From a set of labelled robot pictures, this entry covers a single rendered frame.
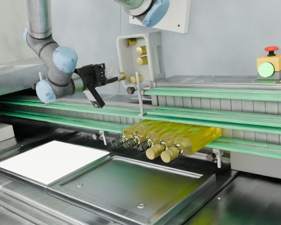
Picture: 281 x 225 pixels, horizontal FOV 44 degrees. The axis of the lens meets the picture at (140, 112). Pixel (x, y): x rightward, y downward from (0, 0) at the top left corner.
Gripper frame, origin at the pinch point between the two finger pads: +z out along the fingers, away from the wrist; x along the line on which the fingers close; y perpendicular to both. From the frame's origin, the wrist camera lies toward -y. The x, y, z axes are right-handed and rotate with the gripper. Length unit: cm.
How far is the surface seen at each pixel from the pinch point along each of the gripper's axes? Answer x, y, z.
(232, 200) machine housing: -53, -36, -13
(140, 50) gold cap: -5.1, 8.8, 10.7
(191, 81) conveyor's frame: -31.5, -3.5, 5.1
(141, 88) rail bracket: -15.1, -3.7, -3.4
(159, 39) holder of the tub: -11.5, 12.0, 15.6
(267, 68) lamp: -58, 0, 6
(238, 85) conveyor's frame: -50, -5, 4
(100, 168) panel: -2.5, -30.9, -19.1
